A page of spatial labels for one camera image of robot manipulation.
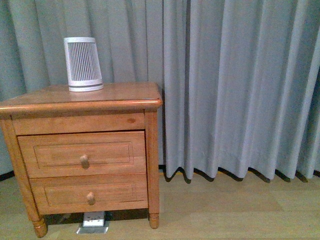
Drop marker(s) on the wooden drawer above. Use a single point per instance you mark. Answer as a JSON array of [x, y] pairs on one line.
[[76, 194], [83, 154]]

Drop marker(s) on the wooden nightstand cabinet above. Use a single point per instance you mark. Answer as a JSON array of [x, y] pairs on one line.
[[54, 110]]

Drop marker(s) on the grey curtain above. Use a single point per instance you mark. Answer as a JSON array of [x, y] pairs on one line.
[[240, 79]]

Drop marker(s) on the white ribbed air purifier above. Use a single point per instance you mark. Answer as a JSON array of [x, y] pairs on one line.
[[82, 64]]

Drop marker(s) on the metal floor power socket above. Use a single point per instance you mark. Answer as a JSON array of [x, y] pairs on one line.
[[93, 223]]

